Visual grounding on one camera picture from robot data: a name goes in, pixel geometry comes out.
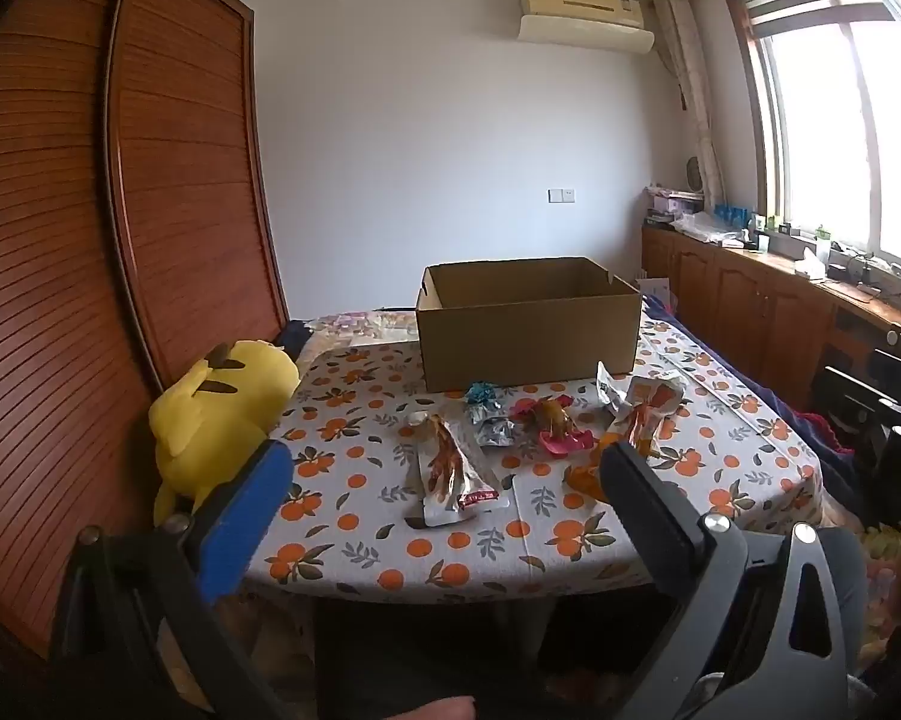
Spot wooden slatted wardrobe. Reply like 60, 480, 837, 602
0, 0, 290, 661

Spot pink snack packet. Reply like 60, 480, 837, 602
510, 394, 594, 460

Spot pale curtain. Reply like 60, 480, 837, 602
652, 0, 725, 203

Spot clear plastic bags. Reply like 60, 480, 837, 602
675, 210, 746, 245

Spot wooden cabinet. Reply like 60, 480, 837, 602
641, 225, 901, 413

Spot wall air conditioner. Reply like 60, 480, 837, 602
517, 0, 657, 55

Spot black chair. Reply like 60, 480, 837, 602
814, 349, 901, 466

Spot floral blanket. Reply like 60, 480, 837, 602
300, 307, 421, 361

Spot white chicken foot packet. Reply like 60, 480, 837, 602
600, 373, 687, 460

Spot window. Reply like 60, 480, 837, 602
724, 0, 901, 275

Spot orange snack packet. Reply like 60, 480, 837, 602
565, 461, 609, 500

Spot large chicken foot packet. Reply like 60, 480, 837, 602
405, 412, 513, 528

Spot silver foil snack packet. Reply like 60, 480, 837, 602
471, 403, 517, 447

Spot small white snack packet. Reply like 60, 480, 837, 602
595, 361, 635, 415

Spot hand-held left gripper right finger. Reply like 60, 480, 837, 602
598, 441, 851, 720

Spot yellow plush toy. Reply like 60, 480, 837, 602
148, 340, 301, 526

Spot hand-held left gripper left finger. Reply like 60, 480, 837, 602
52, 439, 294, 720

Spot orange print tablecloth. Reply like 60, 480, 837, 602
240, 319, 827, 605

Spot cardboard box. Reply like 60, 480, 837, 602
415, 256, 644, 393

